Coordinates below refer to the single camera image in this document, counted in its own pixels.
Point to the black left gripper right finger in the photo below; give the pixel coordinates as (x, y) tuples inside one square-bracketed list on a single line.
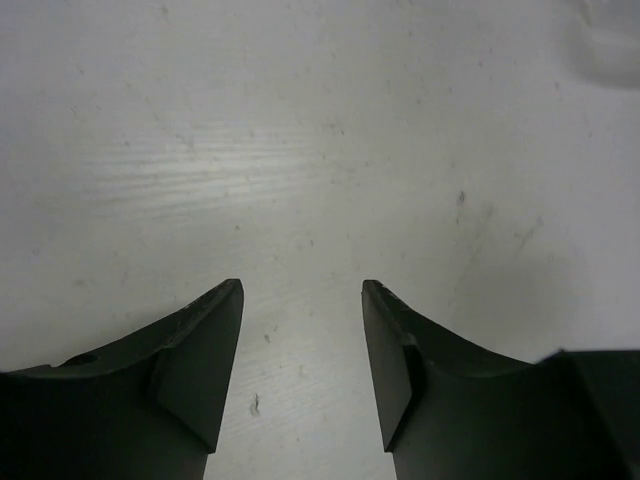
[(451, 409)]

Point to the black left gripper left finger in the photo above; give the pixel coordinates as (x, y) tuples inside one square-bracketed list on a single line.
[(146, 406)]

